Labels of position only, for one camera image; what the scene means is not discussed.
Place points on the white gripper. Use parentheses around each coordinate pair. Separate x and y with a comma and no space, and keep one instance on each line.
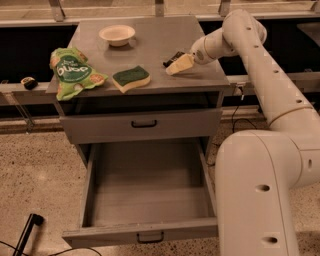
(199,53)

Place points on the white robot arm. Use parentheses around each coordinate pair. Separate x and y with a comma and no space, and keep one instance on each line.
(255,169)

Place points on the grey drawer cabinet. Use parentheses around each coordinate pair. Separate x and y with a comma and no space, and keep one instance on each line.
(154,42)

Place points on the closed grey upper drawer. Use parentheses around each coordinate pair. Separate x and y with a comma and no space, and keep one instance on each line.
(87,129)

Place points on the open grey lower drawer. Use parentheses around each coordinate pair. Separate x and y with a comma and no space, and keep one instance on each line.
(145,192)

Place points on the green yellow sponge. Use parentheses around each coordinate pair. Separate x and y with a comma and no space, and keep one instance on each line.
(131,78)

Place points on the white bowl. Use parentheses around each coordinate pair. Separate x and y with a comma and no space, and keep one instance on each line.
(117,35)

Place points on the green chip bag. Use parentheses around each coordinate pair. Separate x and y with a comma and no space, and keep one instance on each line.
(74,74)

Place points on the black yellow tape measure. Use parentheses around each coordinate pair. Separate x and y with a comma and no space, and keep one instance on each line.
(29,83)

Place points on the black stand leg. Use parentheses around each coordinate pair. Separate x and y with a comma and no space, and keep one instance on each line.
(33,220)

